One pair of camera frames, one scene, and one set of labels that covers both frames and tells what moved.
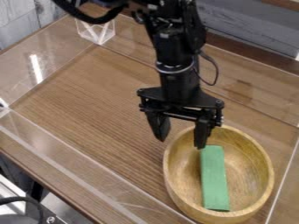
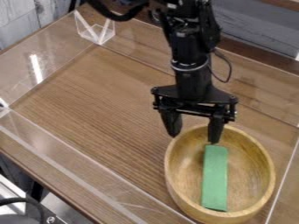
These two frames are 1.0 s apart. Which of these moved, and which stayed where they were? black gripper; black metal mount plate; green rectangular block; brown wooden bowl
Moved: black gripper
Stayed: black metal mount plate; green rectangular block; brown wooden bowl
